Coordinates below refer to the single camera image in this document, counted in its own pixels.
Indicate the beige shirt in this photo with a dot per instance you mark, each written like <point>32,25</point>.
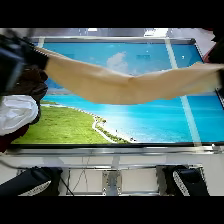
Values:
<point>110,85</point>

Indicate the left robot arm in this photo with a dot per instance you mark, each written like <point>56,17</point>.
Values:
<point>11,61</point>

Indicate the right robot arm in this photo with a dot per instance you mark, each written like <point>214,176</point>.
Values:
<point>188,181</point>

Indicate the white garment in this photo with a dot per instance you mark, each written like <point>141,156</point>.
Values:
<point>16,113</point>

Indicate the dark red garment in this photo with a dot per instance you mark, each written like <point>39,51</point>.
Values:
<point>8,141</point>

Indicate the silver frame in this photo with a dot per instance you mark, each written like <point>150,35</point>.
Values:
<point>111,181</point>

